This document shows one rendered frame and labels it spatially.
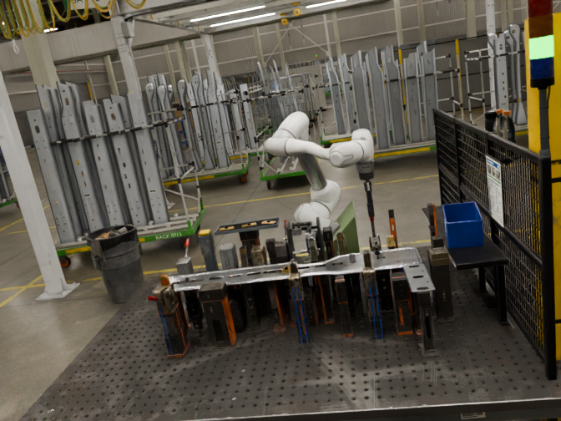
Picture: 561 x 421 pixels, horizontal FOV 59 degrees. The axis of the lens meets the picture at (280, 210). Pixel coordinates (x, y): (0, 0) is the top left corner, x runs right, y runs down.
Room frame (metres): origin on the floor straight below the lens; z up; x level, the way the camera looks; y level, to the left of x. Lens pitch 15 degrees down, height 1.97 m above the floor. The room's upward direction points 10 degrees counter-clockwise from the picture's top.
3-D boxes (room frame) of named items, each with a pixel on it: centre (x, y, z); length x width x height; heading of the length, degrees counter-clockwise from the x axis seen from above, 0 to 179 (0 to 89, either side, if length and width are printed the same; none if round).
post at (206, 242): (2.79, 0.46, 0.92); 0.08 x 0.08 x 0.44; 82
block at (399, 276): (2.13, -0.48, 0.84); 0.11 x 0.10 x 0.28; 172
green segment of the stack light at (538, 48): (1.61, -0.90, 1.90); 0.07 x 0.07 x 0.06
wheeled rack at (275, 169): (9.46, -0.38, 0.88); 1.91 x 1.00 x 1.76; 171
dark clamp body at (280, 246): (2.59, 0.03, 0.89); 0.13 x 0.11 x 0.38; 172
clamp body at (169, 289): (2.29, 0.63, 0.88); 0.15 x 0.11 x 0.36; 172
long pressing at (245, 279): (2.39, 0.04, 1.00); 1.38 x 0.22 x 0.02; 82
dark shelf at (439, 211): (2.46, -0.90, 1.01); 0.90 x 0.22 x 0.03; 172
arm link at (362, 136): (2.45, -0.45, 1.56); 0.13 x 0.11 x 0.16; 136
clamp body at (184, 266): (2.64, 0.58, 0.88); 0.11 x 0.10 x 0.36; 172
